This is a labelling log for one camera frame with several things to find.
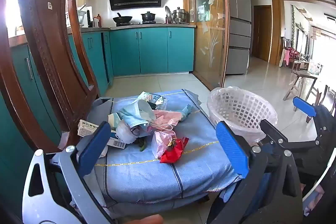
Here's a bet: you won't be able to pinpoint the blue face mask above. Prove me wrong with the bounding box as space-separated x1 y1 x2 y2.
118 99 156 128

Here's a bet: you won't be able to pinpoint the white plastic bag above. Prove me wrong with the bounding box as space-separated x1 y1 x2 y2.
115 120 137 144

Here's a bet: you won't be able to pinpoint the red foil wrapper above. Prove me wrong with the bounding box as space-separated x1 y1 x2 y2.
160 137 189 164

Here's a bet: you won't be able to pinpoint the black cooking pot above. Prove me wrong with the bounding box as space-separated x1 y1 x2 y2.
141 11 157 22

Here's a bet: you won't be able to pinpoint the pink chair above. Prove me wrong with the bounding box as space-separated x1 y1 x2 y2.
282 47 300 67

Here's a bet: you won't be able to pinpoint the pink face mask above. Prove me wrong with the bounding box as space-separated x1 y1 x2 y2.
154 111 184 131

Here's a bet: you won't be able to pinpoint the etched glass sliding door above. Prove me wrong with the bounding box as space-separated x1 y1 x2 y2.
189 0 229 90

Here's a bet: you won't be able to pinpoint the pink plastic bag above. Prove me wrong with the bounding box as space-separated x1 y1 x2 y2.
152 130 177 159

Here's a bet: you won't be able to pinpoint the gas stove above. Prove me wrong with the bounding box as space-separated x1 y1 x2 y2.
115 21 164 27

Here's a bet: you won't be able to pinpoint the person's blue jeans leg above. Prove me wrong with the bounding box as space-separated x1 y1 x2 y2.
248 173 272 216

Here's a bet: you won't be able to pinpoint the clear printed plastic bag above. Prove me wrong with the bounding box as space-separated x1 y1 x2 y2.
136 91 168 111

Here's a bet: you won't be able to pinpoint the carved wooden chair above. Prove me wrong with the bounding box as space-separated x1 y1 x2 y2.
0 0 101 159

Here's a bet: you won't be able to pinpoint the white box with green print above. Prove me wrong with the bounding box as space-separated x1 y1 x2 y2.
77 119 100 137

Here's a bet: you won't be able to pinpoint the person's left hand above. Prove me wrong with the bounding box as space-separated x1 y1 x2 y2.
140 214 164 224

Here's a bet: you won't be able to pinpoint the white and blue paper cup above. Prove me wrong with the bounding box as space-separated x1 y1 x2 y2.
108 113 122 131

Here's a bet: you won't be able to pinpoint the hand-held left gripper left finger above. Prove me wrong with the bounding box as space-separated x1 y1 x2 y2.
22 121 116 224

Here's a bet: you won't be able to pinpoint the silver refrigerator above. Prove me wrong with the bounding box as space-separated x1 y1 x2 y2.
225 0 252 75

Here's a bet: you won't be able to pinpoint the light blue crumpled cloth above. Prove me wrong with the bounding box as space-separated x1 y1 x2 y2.
181 104 195 122

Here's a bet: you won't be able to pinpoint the wooden door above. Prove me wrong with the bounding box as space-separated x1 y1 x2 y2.
252 5 272 62

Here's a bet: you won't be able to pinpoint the wooden stool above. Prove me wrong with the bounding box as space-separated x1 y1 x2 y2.
283 70 319 101

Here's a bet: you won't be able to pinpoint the teal base cabinets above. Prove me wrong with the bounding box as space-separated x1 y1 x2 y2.
110 26 196 75
0 30 114 214

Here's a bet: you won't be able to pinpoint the steel pot lid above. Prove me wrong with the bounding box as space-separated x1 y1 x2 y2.
165 6 174 24

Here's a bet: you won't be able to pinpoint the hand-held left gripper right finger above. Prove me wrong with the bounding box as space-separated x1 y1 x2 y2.
207 121 302 224

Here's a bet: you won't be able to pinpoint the black wok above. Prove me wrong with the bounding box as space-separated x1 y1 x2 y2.
113 13 133 24

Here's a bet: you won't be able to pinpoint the blue checked cloth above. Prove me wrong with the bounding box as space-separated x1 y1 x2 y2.
71 88 243 216

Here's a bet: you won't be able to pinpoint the steel stock pot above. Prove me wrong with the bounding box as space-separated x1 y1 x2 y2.
172 7 189 24

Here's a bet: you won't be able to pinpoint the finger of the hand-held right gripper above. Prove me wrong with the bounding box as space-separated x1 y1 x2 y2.
260 120 322 151
293 97 331 135

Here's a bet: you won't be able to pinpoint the white lattice wastebasket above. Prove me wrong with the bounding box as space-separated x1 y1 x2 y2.
207 87 278 146

